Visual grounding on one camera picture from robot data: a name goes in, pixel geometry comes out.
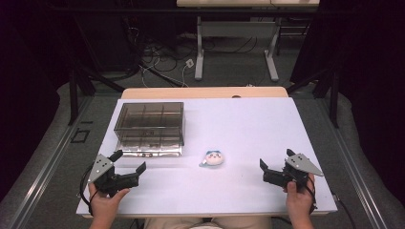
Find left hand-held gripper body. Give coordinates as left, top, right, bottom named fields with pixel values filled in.
left=87, top=154, right=140, bottom=198

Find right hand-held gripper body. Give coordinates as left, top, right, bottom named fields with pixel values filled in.
left=263, top=154, right=325, bottom=192

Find dark transparent compartment box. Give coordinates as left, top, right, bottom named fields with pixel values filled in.
left=113, top=101, right=186, bottom=157

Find white and blue plush toy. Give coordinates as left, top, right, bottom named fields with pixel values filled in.
left=199, top=150, right=225, bottom=168

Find person's left hand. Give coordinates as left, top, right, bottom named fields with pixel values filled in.
left=88, top=182, right=132, bottom=221

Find person's right hand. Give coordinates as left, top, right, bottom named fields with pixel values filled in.
left=283, top=174, right=316, bottom=221

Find black metal stand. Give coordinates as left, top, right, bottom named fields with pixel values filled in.
left=67, top=66, right=126, bottom=127
left=286, top=66, right=340, bottom=129

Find person's beige trousers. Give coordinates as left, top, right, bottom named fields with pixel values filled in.
left=143, top=217, right=272, bottom=229

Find white-legged background table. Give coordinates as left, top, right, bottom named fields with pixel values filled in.
left=176, top=0, right=321, bottom=82

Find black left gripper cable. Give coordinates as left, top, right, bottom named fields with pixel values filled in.
left=76, top=164, right=97, bottom=216

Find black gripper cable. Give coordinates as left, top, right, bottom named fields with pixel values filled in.
left=76, top=164, right=97, bottom=216
left=306, top=177, right=319, bottom=215

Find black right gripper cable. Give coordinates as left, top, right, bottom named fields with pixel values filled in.
left=306, top=177, right=319, bottom=215

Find grey metal floor rail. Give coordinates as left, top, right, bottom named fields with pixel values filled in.
left=314, top=94, right=391, bottom=229
left=8, top=94, right=96, bottom=229

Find white floor cable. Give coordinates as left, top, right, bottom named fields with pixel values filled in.
left=139, top=61, right=192, bottom=89

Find black floor cable tangle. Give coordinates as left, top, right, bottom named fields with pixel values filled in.
left=125, top=25, right=196, bottom=74

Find black cable under table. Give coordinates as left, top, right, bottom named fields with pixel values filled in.
left=202, top=35, right=260, bottom=55

